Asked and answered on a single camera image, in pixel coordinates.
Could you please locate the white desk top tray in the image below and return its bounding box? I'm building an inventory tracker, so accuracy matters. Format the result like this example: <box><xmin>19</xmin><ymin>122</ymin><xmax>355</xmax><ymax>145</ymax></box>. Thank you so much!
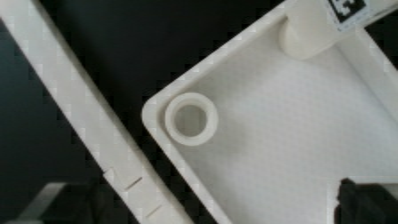
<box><xmin>142</xmin><ymin>6</ymin><xmax>398</xmax><ymax>224</ymax></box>

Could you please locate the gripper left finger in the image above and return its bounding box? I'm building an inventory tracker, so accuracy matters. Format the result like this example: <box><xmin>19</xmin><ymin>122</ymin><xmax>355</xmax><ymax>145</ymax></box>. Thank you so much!
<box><xmin>14</xmin><ymin>181</ymin><xmax>120</xmax><ymax>224</ymax></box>

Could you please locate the white front barrier wall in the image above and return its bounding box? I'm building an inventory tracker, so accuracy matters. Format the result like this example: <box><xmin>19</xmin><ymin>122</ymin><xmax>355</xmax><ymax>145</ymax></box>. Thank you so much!
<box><xmin>0</xmin><ymin>0</ymin><xmax>193</xmax><ymax>224</ymax></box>

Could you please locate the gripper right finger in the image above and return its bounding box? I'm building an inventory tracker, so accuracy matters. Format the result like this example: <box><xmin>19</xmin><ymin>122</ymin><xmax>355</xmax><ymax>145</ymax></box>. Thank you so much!
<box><xmin>334</xmin><ymin>178</ymin><xmax>398</xmax><ymax>224</ymax></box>

